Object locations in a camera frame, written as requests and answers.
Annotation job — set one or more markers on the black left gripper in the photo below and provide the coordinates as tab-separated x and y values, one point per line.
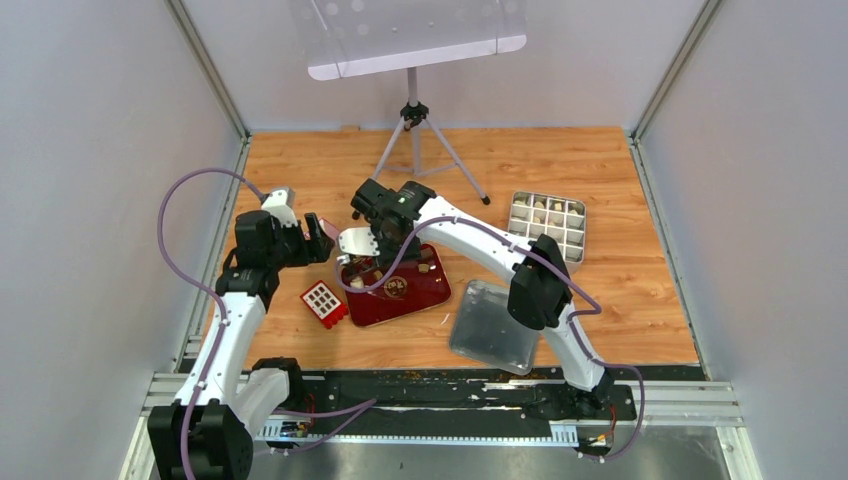
303	240

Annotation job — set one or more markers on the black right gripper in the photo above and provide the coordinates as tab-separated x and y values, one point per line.
387	245

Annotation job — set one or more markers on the dark red chocolate tray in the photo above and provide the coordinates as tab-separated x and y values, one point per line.
405	292

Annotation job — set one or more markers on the divided silver tin box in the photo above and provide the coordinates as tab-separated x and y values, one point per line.
563	219

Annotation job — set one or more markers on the pink square card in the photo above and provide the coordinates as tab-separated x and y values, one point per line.
331	230

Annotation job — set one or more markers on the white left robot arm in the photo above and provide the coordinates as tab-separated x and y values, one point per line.
208	430

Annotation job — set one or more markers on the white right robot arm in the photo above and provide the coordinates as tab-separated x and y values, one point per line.
541	290

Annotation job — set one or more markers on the red grid mould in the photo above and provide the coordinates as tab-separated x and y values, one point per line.
324	304

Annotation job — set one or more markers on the silver tin lid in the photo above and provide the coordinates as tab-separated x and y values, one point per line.
484	330

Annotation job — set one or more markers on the clear acrylic panel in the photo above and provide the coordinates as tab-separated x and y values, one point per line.
345	39

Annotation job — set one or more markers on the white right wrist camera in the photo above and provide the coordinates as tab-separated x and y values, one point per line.
358	241

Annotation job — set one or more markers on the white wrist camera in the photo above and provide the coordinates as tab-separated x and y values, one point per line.
279	203
358	241

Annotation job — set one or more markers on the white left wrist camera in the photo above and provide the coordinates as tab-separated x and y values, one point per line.
279	203

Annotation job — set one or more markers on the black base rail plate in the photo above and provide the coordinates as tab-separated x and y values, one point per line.
458	402

